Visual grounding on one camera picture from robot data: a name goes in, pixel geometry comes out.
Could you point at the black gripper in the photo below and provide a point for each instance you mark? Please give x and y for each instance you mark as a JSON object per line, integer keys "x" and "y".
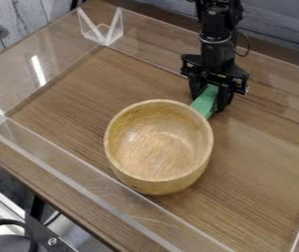
{"x": 212, "y": 67}

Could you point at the green rectangular block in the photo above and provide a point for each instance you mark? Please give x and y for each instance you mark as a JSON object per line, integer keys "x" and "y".
{"x": 204, "y": 104}

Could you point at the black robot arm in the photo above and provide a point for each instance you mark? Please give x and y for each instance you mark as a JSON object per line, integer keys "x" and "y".
{"x": 219, "y": 16}

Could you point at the brown wooden bowl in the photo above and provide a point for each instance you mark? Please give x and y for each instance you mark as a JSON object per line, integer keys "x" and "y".
{"x": 157, "y": 144}

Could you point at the black table leg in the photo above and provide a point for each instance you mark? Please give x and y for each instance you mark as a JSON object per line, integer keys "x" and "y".
{"x": 37, "y": 208}

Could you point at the clear acrylic tray wall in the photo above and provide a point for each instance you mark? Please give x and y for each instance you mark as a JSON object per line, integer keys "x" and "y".
{"x": 62, "y": 87}

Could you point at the clear acrylic corner bracket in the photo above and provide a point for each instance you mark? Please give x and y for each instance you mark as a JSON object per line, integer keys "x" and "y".
{"x": 101, "y": 34}

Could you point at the grey metal bracket with screw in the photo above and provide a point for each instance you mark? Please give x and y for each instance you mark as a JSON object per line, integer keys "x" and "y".
{"x": 45, "y": 240}

